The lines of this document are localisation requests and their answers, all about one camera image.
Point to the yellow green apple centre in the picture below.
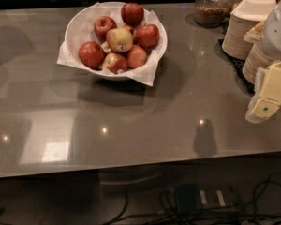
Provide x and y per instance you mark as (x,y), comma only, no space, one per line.
(120,40)

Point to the front paper plate stack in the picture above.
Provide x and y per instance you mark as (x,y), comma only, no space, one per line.
(256,59)

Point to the red apple top back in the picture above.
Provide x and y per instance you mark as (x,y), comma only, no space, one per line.
(132,13)

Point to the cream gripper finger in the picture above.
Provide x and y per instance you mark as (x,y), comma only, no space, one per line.
(255,34)
(267,99)

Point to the small pale apple centre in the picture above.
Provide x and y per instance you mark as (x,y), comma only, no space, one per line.
(105,47)

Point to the paper plate stack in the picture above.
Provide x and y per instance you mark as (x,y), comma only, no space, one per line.
(256,59)
(234,44)

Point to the white bowl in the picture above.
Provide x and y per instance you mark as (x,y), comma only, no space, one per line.
(81,25)

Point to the white foam takeout container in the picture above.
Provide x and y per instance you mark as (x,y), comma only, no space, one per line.
(254,10)

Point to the back paper plate stack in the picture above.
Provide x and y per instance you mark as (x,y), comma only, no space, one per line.
(234,44)

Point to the black rubber mat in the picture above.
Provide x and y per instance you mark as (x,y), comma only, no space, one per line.
(240,80)

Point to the glass jar with granola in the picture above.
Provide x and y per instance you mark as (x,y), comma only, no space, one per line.
(211,13)

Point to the black power adapter box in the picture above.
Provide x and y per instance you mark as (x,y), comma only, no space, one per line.
(187,197)

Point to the red apple back left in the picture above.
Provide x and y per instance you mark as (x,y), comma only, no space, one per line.
(103,25)

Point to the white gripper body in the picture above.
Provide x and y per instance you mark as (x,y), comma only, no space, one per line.
(278,32)

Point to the red apple front right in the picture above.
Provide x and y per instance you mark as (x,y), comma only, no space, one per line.
(136,56)

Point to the red yellow apple front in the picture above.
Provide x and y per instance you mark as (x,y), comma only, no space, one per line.
(115,63)

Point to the red apple front left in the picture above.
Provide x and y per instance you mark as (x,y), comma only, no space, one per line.
(91,54)

